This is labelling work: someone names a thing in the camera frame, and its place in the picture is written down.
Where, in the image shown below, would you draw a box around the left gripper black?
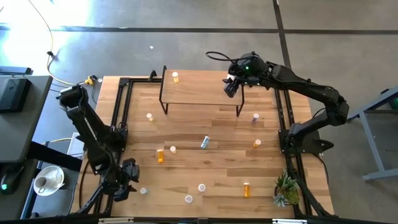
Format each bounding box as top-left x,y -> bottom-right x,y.
99,159 -> 141,202

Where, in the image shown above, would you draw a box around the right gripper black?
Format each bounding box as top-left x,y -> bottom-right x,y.
222,52 -> 270,98

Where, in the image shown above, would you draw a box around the wooden shelf black metal legs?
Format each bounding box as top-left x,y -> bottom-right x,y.
159,65 -> 246,118

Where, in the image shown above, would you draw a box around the silver aluminium profile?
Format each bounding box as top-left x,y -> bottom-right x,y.
98,217 -> 134,224
272,218 -> 307,224

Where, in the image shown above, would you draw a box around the white crumpled napkin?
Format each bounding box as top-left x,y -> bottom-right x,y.
48,169 -> 64,187

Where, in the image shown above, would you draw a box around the white cup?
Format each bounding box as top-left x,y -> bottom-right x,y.
34,175 -> 52,194

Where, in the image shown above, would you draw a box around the black computer mouse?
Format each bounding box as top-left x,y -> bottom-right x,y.
0,166 -> 25,196

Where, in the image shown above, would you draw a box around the grey desk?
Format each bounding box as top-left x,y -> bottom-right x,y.
0,74 -> 53,166

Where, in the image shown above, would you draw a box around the small potted succulent plant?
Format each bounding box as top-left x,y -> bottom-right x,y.
272,167 -> 301,208

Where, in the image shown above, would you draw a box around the black box device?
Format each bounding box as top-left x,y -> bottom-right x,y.
0,77 -> 32,113

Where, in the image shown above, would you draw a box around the flat dark device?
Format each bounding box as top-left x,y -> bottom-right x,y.
0,65 -> 32,75

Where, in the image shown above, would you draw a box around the grey side table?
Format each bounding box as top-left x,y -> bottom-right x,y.
346,85 -> 398,182

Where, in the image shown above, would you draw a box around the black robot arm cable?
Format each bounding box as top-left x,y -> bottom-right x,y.
205,50 -> 246,63

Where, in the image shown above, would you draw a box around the black aluminium table frame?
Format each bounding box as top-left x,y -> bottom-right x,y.
70,70 -> 336,224

